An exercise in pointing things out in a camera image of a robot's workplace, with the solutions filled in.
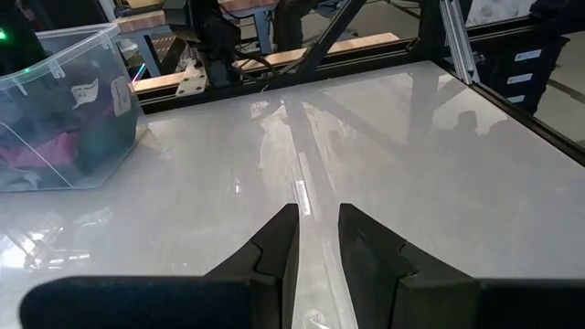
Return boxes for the desk with gray legs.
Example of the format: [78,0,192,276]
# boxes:
[112,0,281,80]

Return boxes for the gray towel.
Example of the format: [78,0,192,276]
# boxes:
[0,164,45,192]

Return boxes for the silver aluminium extrusion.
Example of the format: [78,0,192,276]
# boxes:
[438,0,482,87]

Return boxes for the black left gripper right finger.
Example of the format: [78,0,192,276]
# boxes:
[337,202,482,329]

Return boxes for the black computer case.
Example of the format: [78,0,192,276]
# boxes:
[0,0,49,78]

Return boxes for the white corner bracket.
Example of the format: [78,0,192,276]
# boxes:
[175,62,210,98]

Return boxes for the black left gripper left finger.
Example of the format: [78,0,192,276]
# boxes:
[203,203,302,329]

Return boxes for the black table frame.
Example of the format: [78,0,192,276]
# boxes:
[132,0,585,168]

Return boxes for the dark green towel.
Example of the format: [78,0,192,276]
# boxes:
[75,104,138,177]

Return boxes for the clear plastic bin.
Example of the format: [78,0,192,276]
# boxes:
[0,22,142,193]

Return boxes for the magenta towel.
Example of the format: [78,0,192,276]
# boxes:
[0,131,82,171]

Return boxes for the person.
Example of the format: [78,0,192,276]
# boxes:
[272,0,324,52]

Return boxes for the black drawer cabinet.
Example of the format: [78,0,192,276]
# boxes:
[473,25,571,116]

